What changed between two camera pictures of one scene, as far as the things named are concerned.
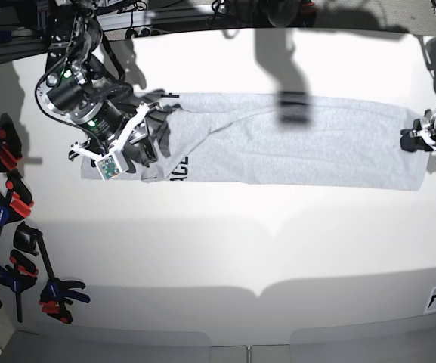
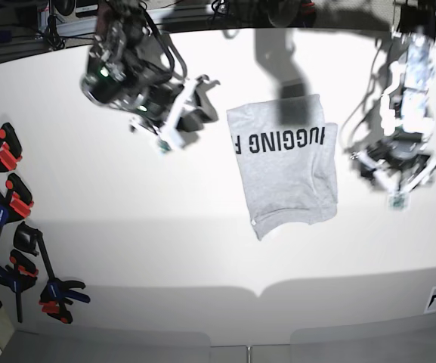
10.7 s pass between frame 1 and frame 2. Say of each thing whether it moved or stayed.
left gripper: moved
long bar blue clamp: stayed
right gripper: moved
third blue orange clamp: stayed
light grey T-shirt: moved
